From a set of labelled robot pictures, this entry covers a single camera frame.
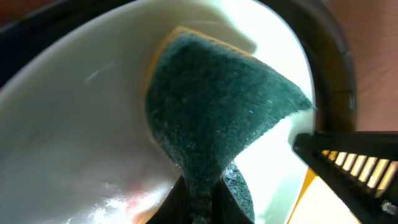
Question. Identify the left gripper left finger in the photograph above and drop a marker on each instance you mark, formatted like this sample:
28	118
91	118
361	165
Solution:
175	208

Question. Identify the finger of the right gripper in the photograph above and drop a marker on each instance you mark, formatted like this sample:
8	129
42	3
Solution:
360	167

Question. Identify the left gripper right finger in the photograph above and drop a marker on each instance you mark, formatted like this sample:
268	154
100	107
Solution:
225	208

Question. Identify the green yellow sponge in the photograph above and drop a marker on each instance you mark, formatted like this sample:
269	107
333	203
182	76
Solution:
206	101

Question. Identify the light blue plate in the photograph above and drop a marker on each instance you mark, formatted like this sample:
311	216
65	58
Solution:
75	147

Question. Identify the yellow plate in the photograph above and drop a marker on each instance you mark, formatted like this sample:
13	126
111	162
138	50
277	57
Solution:
318	204

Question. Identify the black round serving tray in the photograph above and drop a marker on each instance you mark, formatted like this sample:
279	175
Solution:
329	56

